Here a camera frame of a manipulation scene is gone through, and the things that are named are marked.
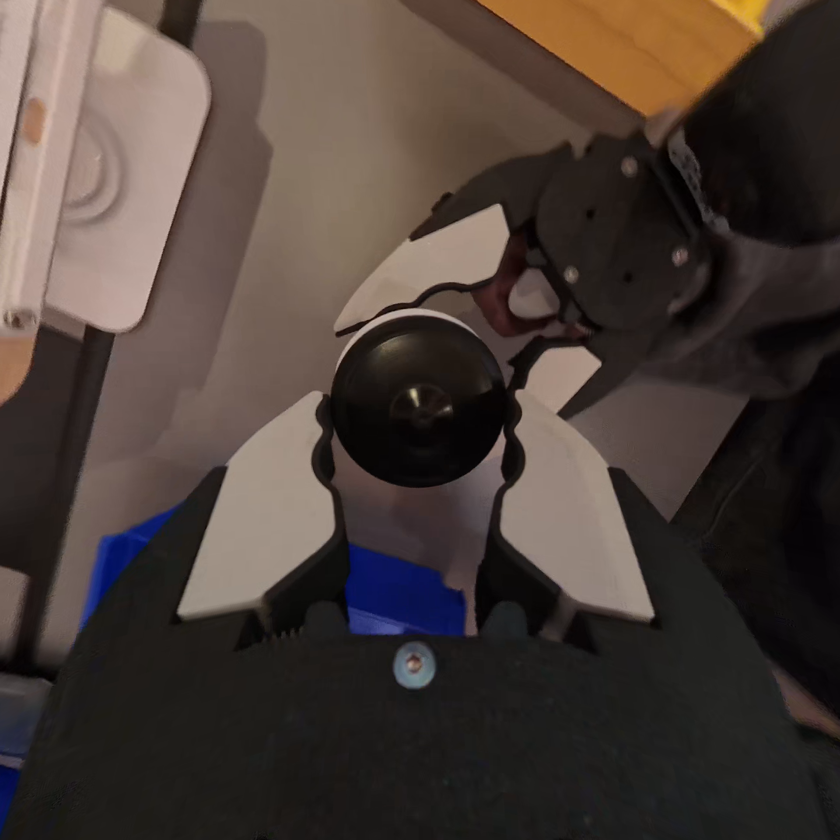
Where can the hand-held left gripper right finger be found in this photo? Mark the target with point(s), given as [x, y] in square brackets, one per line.
[571, 525]

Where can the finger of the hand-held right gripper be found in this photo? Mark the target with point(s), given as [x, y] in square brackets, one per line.
[590, 380]
[446, 256]

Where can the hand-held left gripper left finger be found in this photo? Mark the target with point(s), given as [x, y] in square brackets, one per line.
[262, 525]

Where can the white plastic bottle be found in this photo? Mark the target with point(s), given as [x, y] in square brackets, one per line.
[407, 315]

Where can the blue storage bin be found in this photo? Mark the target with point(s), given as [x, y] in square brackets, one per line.
[394, 590]

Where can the black bottle lid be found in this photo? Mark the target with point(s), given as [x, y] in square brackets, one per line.
[394, 407]

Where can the yellow storage bin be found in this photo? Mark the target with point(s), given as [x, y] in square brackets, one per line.
[623, 46]

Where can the person's right hand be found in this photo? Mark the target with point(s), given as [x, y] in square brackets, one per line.
[499, 308]

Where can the white stand base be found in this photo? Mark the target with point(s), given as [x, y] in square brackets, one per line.
[144, 197]

